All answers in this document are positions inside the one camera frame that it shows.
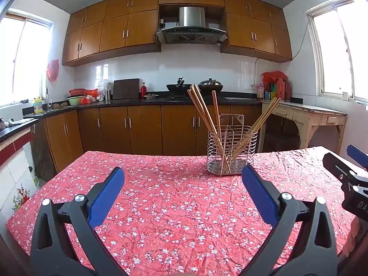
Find wok with metal lid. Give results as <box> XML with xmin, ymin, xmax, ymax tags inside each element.
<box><xmin>199</xmin><ymin>78</ymin><xmax>224</xmax><ymax>92</ymax></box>

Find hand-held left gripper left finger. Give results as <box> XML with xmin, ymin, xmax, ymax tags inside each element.
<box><xmin>30</xmin><ymin>166</ymin><xmax>127</xmax><ymax>276</ymax></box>

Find black gas hob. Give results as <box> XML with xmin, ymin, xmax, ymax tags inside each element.
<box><xmin>164</xmin><ymin>95</ymin><xmax>227</xmax><ymax>102</ymax></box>

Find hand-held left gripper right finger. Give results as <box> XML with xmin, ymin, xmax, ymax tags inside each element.
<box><xmin>240</xmin><ymin>165</ymin><xmax>339</xmax><ymax>276</ymax></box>

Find metal wire utensil holder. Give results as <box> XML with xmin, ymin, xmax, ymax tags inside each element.
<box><xmin>207</xmin><ymin>114</ymin><xmax>253</xmax><ymax>177</ymax></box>

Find crumpled red plastic bag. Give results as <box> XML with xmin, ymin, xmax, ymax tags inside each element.
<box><xmin>80</xmin><ymin>89</ymin><xmax>99</xmax><ymax>104</ymax></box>

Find window beside sink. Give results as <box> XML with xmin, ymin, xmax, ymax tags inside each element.
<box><xmin>0</xmin><ymin>10</ymin><xmax>55</xmax><ymax>107</ymax></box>

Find red bag over bottles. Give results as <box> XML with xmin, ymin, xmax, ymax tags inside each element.
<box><xmin>262</xmin><ymin>71</ymin><xmax>288</xmax><ymax>84</ymax></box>

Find small grey pail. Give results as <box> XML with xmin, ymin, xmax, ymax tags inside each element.
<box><xmin>27</xmin><ymin>165</ymin><xmax>40</xmax><ymax>190</ymax></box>

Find yellow and green boxes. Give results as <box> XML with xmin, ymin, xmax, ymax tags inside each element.
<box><xmin>264</xmin><ymin>83</ymin><xmax>277</xmax><ymax>101</ymax></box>

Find red floral tablecloth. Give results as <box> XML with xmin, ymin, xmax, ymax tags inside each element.
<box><xmin>6</xmin><ymin>146</ymin><xmax>368</xmax><ymax>276</ymax></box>

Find bunch of wooden chopsticks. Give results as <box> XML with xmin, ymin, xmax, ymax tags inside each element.
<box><xmin>187</xmin><ymin>84</ymin><xmax>282</xmax><ymax>173</ymax></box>

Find green plastic basin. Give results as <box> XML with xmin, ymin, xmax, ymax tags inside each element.
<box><xmin>68</xmin><ymin>95</ymin><xmax>87</xmax><ymax>106</ymax></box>

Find row of wooden wall cabinets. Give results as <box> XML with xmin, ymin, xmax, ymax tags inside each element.
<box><xmin>62</xmin><ymin>0</ymin><xmax>293</xmax><ymax>67</ymax></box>

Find row of wooden base cabinets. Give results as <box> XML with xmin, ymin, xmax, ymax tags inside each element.
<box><xmin>34</xmin><ymin>104</ymin><xmax>263</xmax><ymax>173</ymax></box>

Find dark cutting board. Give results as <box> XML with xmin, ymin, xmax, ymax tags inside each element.
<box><xmin>113</xmin><ymin>78</ymin><xmax>140</xmax><ymax>100</ymax></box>

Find large sliding window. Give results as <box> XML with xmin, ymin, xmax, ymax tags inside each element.
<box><xmin>305</xmin><ymin>0</ymin><xmax>368</xmax><ymax>102</ymax></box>

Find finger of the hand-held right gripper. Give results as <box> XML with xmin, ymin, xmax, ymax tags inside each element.
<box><xmin>322</xmin><ymin>152</ymin><xmax>368</xmax><ymax>183</ymax></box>
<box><xmin>346</xmin><ymin>144</ymin><xmax>368</xmax><ymax>169</ymax></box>

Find cream wooden side table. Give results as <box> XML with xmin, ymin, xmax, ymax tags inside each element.
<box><xmin>261</xmin><ymin>100</ymin><xmax>348</xmax><ymax>151</ymax></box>

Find black wok with handle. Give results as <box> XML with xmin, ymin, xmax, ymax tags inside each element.
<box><xmin>166</xmin><ymin>78</ymin><xmax>192</xmax><ymax>98</ymax></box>

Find white wall cable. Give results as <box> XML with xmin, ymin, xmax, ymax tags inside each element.
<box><xmin>253</xmin><ymin>20</ymin><xmax>309</xmax><ymax>86</ymax></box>

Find hanging red plastic bag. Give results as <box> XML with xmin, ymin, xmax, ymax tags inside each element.
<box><xmin>47</xmin><ymin>59</ymin><xmax>60</xmax><ymax>81</ymax></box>

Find steel range hood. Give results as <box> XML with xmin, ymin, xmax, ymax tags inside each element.
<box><xmin>157</xmin><ymin>6</ymin><xmax>228</xmax><ymax>46</ymax></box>

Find black stone countertop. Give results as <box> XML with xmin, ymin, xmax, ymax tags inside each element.
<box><xmin>0</xmin><ymin>92</ymin><xmax>263</xmax><ymax>143</ymax></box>

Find grey dish cloth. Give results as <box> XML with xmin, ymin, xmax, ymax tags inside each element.
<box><xmin>7</xmin><ymin>118</ymin><xmax>36</xmax><ymax>127</ymax></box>

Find person's right hand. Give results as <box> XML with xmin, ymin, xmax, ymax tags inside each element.
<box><xmin>344</xmin><ymin>217</ymin><xmax>362</xmax><ymax>256</ymax></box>

